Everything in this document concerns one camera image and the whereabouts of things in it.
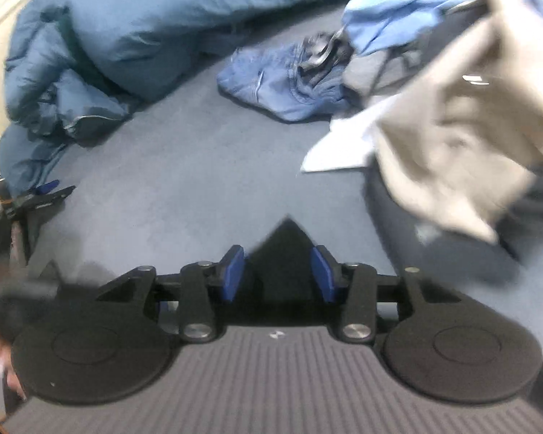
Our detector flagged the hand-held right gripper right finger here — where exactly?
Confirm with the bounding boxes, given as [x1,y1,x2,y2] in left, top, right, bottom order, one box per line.
[311,245,464,344]

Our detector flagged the white shirt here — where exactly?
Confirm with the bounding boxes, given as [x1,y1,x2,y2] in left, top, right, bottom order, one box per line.
[300,95,399,173]

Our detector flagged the beige hoodie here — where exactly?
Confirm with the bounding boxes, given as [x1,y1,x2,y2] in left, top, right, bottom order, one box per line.
[371,0,543,245]

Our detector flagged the black garment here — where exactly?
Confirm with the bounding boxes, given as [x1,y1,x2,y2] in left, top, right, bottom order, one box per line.
[247,217,320,322]

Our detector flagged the blue duvet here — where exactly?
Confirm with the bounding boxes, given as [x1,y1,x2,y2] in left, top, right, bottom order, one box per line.
[0,0,449,195]

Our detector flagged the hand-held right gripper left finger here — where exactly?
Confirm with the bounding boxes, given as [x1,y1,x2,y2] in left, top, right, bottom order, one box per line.
[95,245,246,343]

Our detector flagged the person's left hand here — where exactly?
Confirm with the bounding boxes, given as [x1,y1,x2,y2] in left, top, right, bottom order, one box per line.
[0,325,26,399]

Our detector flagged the plaid shirt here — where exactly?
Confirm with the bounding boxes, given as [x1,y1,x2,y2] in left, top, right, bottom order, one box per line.
[296,31,354,77]

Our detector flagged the blue jeans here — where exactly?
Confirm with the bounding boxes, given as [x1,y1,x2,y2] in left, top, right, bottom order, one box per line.
[216,41,358,123]

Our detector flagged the black tool with blue pad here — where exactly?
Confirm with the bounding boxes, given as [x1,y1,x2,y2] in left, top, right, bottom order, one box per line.
[7,180,76,265]

